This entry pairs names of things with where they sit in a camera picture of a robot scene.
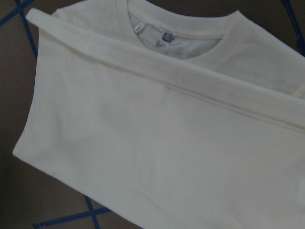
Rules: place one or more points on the cream long-sleeve cat shirt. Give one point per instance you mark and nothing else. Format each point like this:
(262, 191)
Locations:
(170, 121)

